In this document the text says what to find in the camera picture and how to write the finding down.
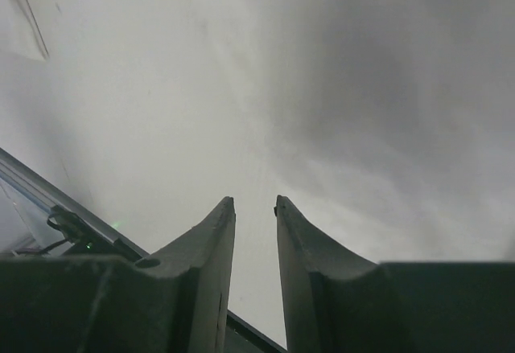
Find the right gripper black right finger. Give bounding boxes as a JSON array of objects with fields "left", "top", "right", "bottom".
[{"left": 274, "top": 195, "right": 376, "bottom": 352}]

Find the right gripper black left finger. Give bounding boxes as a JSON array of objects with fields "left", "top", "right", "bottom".
[{"left": 135, "top": 196, "right": 236, "bottom": 352}]

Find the white t shirt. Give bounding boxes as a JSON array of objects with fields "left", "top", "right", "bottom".
[{"left": 1, "top": 0, "right": 48, "bottom": 61}]

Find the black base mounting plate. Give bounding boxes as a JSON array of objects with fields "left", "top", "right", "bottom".
[{"left": 1, "top": 152, "right": 280, "bottom": 352}]

